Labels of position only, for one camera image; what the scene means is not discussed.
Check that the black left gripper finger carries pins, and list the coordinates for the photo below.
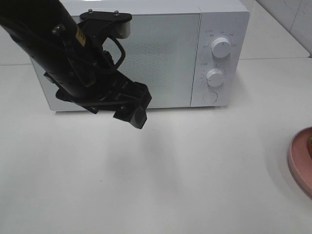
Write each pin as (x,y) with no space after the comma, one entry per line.
(135,98)
(104,24)

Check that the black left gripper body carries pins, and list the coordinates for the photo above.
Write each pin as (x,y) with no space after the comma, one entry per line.
(86,69)

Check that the white microwave door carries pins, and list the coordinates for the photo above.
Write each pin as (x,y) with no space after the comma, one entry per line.
(160,52)

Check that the round white door button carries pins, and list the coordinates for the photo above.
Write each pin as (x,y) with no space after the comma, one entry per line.
(210,97)

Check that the white microwave knob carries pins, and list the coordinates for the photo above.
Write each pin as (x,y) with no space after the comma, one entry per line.
(221,46)
(215,77)

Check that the pink round plate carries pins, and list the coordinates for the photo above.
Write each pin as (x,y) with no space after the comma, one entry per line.
(300,161)

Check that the burger with sesame-free bun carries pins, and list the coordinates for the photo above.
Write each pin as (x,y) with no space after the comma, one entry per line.
(310,145)

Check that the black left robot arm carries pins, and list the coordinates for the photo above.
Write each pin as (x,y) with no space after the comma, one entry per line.
(31,25)

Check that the white microwave oven body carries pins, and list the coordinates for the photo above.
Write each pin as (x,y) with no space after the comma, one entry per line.
(217,18)

